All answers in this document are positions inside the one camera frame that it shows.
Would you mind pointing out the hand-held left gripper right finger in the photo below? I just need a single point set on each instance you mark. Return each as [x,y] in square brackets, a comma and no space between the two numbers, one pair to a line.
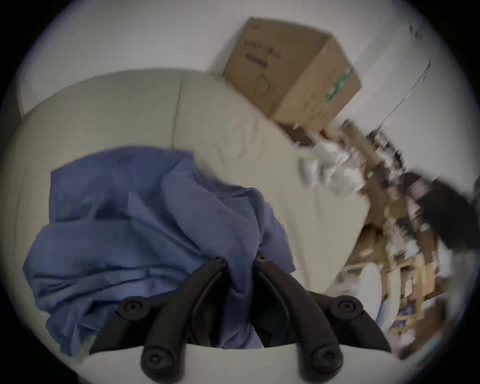
[300,318]

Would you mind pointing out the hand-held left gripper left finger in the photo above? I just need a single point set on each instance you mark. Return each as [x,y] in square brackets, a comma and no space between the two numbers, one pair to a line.
[168,322]

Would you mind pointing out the blue garment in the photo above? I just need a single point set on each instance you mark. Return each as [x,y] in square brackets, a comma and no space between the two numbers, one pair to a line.
[150,225]

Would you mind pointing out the crumpled white cloth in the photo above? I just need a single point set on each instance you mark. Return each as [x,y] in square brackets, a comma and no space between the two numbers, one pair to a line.
[330,165]

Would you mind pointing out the bed with beige sheet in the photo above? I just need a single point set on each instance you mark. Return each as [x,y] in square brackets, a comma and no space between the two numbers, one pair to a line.
[232,150]

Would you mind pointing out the brown cardboard carton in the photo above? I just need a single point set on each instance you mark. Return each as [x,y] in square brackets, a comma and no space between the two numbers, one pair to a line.
[296,75]

